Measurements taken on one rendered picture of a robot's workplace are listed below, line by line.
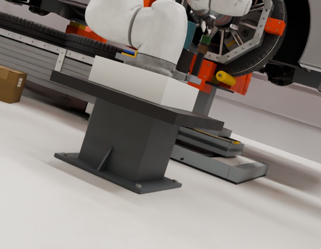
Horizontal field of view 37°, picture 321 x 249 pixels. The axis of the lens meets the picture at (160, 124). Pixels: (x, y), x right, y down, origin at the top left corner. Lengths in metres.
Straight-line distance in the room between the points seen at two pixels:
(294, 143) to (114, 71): 5.23
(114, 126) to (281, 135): 5.22
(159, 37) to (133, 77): 0.18
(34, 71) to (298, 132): 4.32
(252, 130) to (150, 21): 5.23
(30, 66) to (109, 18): 1.53
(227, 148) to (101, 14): 1.21
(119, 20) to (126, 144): 0.46
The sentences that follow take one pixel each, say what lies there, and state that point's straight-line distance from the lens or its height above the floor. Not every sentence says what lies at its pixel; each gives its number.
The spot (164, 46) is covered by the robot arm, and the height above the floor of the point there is 0.50.
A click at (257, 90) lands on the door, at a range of 6.92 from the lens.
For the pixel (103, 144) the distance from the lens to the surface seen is 1.74.
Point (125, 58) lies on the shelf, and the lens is 2.49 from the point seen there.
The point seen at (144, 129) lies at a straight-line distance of 1.66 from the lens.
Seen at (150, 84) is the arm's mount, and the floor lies 0.35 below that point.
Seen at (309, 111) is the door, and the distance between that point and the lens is 6.77.
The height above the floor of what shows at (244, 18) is 0.94.
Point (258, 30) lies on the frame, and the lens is 2.73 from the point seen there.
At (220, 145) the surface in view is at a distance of 2.72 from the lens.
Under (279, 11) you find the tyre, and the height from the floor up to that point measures 0.95.
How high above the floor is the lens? 0.37
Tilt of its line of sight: 5 degrees down
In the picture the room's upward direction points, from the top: 18 degrees clockwise
